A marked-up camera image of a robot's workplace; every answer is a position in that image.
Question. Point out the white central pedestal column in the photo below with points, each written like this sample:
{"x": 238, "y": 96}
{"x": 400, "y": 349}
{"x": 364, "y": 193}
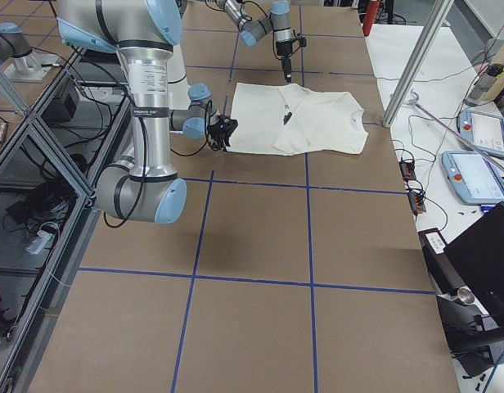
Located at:
{"x": 176, "y": 70}

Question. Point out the red cylinder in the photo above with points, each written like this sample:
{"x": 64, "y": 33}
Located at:
{"x": 370, "y": 16}

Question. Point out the far blue teach pendant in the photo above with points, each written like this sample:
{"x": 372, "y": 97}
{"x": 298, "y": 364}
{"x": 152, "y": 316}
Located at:
{"x": 483, "y": 130}

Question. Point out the blue teach pendant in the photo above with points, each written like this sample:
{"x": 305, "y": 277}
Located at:
{"x": 474, "y": 180}
{"x": 483, "y": 130}

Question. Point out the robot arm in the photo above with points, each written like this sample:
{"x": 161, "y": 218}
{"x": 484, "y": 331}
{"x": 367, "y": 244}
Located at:
{"x": 143, "y": 184}
{"x": 276, "y": 21}

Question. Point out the cream long-sleeve cat shirt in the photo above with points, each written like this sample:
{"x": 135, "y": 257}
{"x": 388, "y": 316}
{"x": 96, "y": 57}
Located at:
{"x": 290, "y": 120}

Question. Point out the aluminium frame side rack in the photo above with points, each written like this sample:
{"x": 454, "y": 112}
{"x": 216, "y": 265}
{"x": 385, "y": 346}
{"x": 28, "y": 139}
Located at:
{"x": 60, "y": 120}

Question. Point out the near blue teach pendant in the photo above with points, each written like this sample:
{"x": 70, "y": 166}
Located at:
{"x": 474, "y": 180}

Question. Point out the aluminium frame post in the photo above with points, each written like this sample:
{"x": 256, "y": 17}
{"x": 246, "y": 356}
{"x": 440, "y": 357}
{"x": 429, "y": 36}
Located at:
{"x": 423, "y": 44}

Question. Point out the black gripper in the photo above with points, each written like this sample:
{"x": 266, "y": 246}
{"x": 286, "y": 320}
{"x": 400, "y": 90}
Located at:
{"x": 282, "y": 48}
{"x": 216, "y": 132}

